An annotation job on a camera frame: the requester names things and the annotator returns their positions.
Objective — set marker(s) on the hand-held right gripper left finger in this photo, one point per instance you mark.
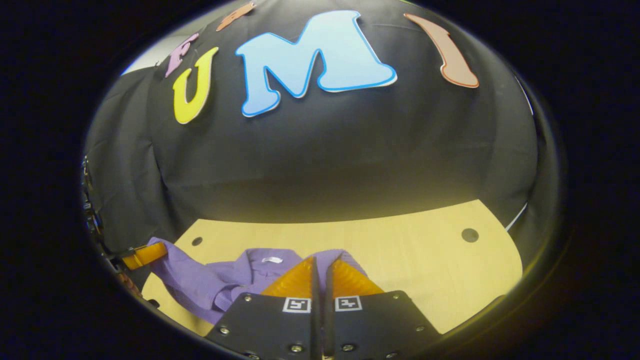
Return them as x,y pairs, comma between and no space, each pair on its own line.
314,310

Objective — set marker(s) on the black backdrop cloth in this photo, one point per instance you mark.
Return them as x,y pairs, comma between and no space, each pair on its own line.
325,160

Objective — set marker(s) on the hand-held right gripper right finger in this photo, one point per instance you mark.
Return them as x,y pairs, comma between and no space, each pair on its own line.
328,310

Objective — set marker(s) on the purple button shirt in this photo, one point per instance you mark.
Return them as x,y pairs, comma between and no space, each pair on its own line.
225,280

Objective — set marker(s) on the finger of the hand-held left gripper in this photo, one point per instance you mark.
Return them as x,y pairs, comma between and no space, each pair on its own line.
145,255

